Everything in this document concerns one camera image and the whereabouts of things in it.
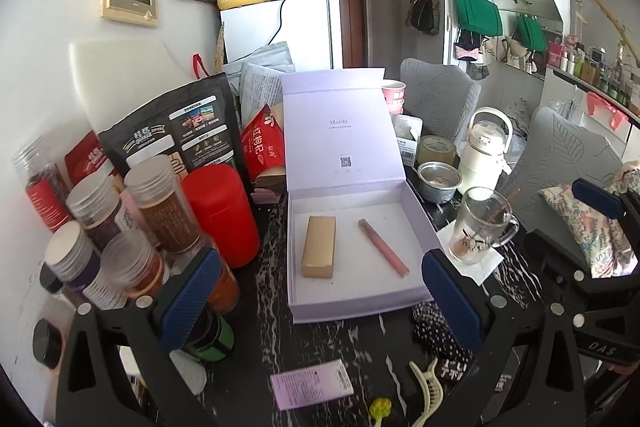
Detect white fridge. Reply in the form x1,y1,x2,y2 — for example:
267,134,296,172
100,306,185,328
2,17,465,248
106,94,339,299
220,0,343,72

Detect small black jar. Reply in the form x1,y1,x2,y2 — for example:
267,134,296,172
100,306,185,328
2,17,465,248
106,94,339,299
32,319,66,369
40,264,63,295

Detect pink tube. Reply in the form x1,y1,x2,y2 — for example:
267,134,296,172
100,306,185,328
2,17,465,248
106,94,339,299
357,218,411,279

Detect black power cable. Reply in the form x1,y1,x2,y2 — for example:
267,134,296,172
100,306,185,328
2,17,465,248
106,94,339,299
267,0,301,48

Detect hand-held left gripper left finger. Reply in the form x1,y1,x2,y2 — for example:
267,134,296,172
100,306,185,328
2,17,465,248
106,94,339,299
55,247,223,427

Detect black polka dot scrunchie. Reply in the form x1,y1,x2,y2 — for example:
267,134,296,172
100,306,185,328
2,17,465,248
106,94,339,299
411,301,473,353

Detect small gold box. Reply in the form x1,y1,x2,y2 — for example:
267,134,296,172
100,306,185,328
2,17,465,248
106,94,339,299
301,215,337,279

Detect pink paper cup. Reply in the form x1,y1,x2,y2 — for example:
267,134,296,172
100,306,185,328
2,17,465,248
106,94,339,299
381,79,407,115

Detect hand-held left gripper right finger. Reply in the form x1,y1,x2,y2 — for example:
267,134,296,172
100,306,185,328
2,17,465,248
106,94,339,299
421,249,597,427

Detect green tote bag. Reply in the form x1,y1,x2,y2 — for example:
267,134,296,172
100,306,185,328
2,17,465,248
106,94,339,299
452,0,503,38

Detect white medicine box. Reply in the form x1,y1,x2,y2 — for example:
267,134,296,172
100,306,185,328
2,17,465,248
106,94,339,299
391,114,423,166

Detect group of plastic spice jars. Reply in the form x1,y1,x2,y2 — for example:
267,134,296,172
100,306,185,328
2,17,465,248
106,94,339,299
12,136,241,364

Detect glass mug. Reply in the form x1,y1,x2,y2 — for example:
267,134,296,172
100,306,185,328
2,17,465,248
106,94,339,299
448,187,521,267

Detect small lavender box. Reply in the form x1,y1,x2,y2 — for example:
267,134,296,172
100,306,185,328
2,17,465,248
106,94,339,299
270,359,354,411

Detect pink ribbon bag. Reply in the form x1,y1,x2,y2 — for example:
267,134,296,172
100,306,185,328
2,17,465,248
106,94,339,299
587,92,630,130

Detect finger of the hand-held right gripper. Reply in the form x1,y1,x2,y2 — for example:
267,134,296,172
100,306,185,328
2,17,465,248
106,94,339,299
522,228,593,293
571,178,640,258

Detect wooden stick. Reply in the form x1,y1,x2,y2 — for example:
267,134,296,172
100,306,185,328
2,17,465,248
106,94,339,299
487,189,521,224

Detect floral cushion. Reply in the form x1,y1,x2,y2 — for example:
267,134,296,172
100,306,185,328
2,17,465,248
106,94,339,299
537,162,640,279

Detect dark hanging handbag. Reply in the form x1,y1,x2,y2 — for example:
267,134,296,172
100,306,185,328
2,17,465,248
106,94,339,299
406,0,441,35

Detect black snack pouch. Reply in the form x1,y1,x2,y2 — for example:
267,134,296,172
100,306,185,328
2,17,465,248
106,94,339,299
97,73,251,192

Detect yellow-green lollipop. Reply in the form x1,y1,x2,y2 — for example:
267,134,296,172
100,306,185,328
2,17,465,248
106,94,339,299
369,398,393,427

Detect roll of brown tape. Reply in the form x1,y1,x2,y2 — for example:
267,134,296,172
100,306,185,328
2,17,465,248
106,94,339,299
417,135,460,168

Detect white round pad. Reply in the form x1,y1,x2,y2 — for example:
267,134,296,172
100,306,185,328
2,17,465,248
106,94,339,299
170,349,207,395

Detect grey foil bags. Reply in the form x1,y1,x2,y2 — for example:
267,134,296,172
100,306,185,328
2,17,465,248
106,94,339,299
222,42,296,128

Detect white napkin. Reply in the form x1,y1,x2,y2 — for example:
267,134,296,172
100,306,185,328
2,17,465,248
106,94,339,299
437,222,505,286

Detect brown door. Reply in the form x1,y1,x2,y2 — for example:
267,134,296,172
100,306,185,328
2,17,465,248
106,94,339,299
320,0,363,68

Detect dark red pouch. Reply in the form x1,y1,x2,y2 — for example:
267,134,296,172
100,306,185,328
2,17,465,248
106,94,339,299
65,130,116,188

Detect red canister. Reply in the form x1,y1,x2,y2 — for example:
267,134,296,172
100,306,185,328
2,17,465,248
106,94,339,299
181,164,262,269

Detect grey leaf pattern cushion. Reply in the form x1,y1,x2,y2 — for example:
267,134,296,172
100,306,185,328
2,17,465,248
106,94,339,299
400,58,482,142

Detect row of cosmetic bottles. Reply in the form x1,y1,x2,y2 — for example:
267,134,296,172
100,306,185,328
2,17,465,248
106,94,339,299
547,34,640,112

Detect black packet white print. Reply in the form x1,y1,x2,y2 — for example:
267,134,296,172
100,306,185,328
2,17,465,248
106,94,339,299
435,349,473,383

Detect steel bowl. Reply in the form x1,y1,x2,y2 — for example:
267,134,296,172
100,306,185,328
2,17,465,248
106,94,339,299
416,161,463,204

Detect white handled jug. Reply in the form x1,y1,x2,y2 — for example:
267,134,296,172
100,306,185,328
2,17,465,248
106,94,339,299
458,107,514,195

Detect cream hair claw clip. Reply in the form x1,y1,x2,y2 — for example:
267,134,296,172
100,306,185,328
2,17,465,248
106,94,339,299
409,357,445,427

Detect grey leaf pattern chair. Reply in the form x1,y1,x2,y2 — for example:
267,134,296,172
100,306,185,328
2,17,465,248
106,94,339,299
500,107,628,228

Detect red printed pouch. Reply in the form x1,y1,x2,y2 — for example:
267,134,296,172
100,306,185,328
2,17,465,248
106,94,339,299
241,104,287,180

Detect lavender gift box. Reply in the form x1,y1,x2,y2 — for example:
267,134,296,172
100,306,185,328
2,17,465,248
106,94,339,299
279,68,435,325

